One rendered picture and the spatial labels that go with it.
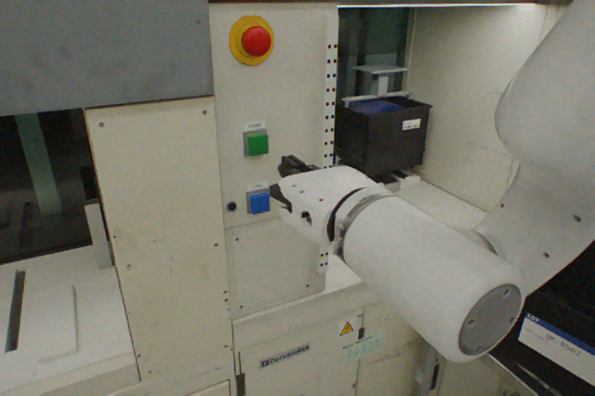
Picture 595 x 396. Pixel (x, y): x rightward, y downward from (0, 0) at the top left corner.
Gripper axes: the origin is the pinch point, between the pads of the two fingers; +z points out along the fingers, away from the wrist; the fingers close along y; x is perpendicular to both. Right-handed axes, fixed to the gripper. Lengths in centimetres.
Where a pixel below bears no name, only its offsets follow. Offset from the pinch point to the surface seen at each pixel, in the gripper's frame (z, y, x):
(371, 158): 44, 46, -21
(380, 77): 53, 54, -1
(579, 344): -20, 44, -32
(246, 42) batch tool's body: 10.3, -1.8, 15.0
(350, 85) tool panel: 96, 73, -12
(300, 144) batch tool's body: 12.9, 7.9, -1.5
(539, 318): -13, 43, -32
